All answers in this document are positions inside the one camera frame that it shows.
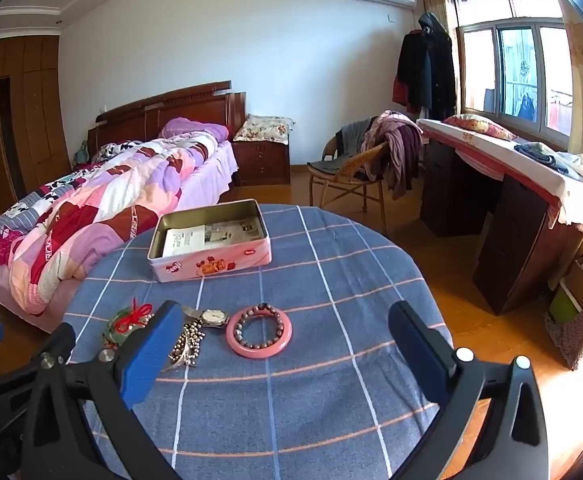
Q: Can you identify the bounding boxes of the purple pillow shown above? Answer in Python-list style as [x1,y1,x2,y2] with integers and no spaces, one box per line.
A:
[159,117,230,142]

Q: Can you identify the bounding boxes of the bed with patchwork quilt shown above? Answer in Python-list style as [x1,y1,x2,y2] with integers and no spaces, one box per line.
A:
[0,140,237,333]

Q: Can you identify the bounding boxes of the green ornament with red bow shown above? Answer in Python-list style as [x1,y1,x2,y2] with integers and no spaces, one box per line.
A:
[102,300,155,347]

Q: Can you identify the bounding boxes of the yellow curtain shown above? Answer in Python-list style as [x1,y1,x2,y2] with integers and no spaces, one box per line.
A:
[416,0,457,111]

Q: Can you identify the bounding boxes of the pink patchwork quilt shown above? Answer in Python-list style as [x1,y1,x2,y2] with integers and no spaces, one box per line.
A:
[0,132,220,316]

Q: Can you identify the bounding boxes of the pink tin box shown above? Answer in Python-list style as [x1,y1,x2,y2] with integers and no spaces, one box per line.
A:
[148,199,272,283]

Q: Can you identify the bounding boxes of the floral cushion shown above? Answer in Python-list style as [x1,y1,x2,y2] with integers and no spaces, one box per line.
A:
[232,114,295,145]

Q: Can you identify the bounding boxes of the floral pillow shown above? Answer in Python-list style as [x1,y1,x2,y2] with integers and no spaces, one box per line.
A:
[443,113,519,142]

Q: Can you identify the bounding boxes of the black white patterned blanket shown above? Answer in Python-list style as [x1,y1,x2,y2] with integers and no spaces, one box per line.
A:
[92,140,145,162]

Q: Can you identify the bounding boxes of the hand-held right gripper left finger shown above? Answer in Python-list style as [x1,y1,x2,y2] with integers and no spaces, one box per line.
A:
[19,300,185,480]

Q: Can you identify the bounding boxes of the wooden nightstand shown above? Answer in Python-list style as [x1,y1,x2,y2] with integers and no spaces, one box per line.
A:
[232,140,291,187]

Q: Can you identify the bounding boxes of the green box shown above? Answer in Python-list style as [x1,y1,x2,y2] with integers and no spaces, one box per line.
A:
[549,277,583,323]

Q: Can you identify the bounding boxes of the woven basket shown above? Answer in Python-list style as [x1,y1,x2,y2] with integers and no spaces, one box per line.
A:
[544,290,583,371]

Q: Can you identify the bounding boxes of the wooden bed headboard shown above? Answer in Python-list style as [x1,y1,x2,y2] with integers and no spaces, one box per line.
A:
[88,80,247,161]

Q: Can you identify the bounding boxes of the white cloth with pink trim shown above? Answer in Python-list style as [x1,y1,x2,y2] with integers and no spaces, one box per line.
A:
[416,117,583,231]

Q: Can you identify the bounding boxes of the hanging dark coats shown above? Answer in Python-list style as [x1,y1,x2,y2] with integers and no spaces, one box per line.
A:
[394,11,457,116]

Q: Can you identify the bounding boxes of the pile of folded clothes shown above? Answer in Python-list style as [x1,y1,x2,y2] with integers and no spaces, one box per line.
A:
[514,141,583,183]

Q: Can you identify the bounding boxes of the silver wristwatch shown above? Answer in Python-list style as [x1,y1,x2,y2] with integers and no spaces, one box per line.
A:
[182,305,230,329]

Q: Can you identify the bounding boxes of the pink bangle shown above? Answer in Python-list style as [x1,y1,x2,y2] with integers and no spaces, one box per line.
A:
[226,307,293,359]

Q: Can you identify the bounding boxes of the dark wooden desk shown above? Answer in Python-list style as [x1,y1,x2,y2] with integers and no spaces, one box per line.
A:
[419,127,583,316]

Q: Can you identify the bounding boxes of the printed paper sheet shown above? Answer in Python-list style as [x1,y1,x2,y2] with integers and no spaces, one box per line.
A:
[162,220,265,259]

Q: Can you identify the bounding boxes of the wicker chair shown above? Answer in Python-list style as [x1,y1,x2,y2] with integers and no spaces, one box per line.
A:
[307,132,389,228]

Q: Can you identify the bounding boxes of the grey clothes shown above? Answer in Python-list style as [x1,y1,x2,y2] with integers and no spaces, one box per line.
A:
[307,120,375,176]

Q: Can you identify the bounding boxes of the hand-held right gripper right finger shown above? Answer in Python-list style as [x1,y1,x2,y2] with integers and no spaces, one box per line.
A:
[388,301,552,480]

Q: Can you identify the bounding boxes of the wooden wardrobe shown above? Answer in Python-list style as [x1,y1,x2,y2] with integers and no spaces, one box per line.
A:
[0,35,72,261]

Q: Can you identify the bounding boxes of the pink purple clothes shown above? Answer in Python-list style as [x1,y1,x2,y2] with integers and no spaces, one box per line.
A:
[361,110,425,201]

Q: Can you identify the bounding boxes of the dark beaded bracelet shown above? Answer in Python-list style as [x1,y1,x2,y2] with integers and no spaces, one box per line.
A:
[234,302,286,348]

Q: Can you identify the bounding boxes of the metallic bead chain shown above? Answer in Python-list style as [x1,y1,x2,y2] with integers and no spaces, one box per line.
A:
[164,321,206,372]

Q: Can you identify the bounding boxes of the window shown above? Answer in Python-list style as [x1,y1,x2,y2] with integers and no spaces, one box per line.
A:
[449,0,577,148]

